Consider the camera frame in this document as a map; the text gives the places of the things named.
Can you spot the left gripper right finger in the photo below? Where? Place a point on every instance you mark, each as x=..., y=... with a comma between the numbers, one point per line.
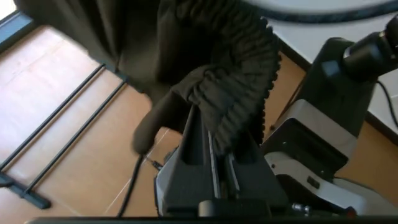
x=261, y=180

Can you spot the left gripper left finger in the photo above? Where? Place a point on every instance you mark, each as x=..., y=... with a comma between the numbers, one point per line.
x=186, y=180

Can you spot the black garment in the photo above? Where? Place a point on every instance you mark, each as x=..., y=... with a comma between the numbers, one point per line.
x=230, y=87

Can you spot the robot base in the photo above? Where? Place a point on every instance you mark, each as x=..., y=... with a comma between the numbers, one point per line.
x=342, y=193

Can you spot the black clothes rack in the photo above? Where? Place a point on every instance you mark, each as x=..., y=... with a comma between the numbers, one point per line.
x=34, y=199

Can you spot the window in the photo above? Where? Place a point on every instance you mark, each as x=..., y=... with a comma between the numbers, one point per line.
x=15, y=28

